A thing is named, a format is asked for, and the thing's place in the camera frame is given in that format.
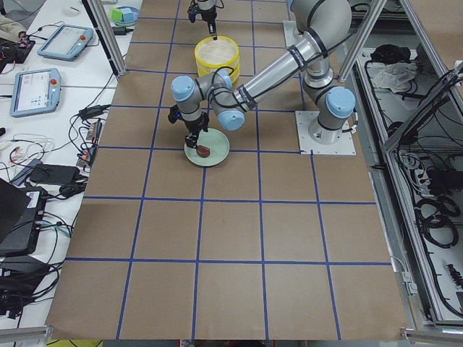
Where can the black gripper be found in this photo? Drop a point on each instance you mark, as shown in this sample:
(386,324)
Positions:
(194,126)
(209,16)

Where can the brown bun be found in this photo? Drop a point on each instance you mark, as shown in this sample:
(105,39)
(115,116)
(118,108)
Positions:
(203,151)

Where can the yellow bamboo steamer layer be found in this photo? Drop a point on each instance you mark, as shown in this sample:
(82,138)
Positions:
(232,71)
(211,54)

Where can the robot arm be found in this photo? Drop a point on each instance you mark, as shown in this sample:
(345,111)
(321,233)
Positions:
(321,27)
(207,10)

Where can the light green plate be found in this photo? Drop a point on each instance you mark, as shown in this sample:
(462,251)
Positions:
(218,148)

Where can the blue plate on desk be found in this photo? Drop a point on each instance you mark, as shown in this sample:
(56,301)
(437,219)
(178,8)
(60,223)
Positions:
(124,16)

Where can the far teach pendant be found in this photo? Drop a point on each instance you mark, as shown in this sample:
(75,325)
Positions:
(66,42)

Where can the teach pendant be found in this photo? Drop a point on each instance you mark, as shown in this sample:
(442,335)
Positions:
(35,92)
(66,42)

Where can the near teach pendant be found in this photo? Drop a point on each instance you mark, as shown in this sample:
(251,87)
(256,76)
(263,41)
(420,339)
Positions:
(35,92)

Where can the black laptop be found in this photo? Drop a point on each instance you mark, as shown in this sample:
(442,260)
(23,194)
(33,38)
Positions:
(21,212)

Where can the aluminium frame post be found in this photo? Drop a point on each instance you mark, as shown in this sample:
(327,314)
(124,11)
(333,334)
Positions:
(101,24)

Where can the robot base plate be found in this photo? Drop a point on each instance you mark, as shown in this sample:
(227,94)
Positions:
(315,140)

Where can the aluminium side frame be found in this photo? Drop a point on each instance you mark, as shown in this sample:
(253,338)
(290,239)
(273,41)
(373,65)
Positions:
(408,75)

